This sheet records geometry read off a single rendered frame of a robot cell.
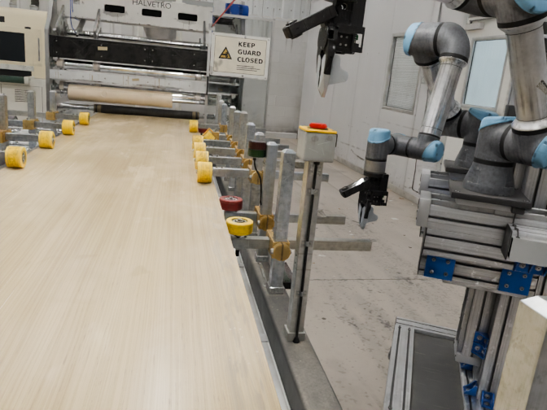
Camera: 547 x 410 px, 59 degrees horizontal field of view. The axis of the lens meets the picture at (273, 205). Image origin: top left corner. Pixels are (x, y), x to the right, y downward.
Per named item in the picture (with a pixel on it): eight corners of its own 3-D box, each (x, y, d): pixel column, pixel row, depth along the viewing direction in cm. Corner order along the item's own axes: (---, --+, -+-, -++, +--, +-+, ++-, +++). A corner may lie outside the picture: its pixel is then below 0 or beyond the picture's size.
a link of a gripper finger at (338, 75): (347, 99, 105) (352, 55, 103) (321, 97, 104) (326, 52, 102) (343, 98, 108) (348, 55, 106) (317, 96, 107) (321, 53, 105)
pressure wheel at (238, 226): (234, 248, 151) (236, 213, 148) (255, 255, 147) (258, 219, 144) (217, 255, 144) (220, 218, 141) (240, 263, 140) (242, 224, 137)
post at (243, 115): (239, 207, 244) (247, 111, 231) (240, 210, 241) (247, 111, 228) (233, 207, 243) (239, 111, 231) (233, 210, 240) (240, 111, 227)
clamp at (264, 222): (267, 219, 176) (268, 206, 175) (273, 231, 163) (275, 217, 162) (251, 219, 175) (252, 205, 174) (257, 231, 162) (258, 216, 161)
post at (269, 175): (264, 275, 174) (276, 141, 161) (265, 279, 171) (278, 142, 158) (254, 275, 173) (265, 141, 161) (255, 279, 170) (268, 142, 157)
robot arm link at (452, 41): (487, 30, 167) (443, 167, 170) (457, 30, 174) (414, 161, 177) (474, 15, 158) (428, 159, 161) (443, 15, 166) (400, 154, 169)
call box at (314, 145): (324, 160, 114) (328, 127, 112) (333, 166, 108) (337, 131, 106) (295, 159, 113) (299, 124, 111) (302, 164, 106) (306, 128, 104)
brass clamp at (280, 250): (282, 245, 153) (283, 229, 151) (291, 261, 140) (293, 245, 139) (263, 244, 151) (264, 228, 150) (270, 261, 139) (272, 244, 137)
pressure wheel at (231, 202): (238, 225, 174) (241, 194, 171) (241, 233, 166) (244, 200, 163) (216, 224, 172) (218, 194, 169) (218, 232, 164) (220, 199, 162)
